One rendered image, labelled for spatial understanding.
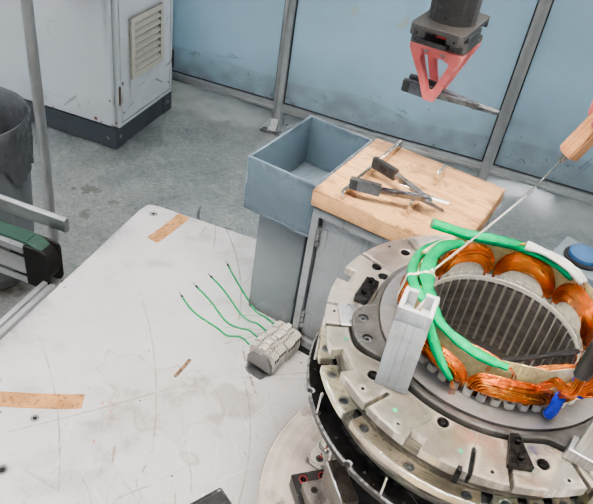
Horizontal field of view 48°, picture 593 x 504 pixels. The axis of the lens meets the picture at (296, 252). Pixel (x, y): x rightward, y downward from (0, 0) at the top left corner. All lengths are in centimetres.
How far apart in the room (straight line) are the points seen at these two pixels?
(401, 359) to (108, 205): 218
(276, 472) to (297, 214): 33
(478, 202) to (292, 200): 25
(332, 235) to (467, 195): 19
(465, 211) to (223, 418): 42
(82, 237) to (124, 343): 150
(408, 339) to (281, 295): 51
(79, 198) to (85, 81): 52
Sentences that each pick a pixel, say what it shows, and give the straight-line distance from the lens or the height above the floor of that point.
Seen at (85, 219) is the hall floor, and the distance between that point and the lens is 258.
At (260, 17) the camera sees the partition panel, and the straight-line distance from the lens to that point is 311.
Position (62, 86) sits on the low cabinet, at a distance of 302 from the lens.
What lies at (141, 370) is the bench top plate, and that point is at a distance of 98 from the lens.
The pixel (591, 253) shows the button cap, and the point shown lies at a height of 104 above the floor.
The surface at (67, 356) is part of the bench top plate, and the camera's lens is 101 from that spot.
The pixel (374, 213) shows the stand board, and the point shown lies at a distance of 83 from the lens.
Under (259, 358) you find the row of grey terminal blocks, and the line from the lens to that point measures 97.
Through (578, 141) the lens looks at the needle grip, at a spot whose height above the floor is 131.
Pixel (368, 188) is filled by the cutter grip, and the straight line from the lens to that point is 83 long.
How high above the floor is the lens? 152
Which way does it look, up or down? 38 degrees down
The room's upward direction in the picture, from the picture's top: 10 degrees clockwise
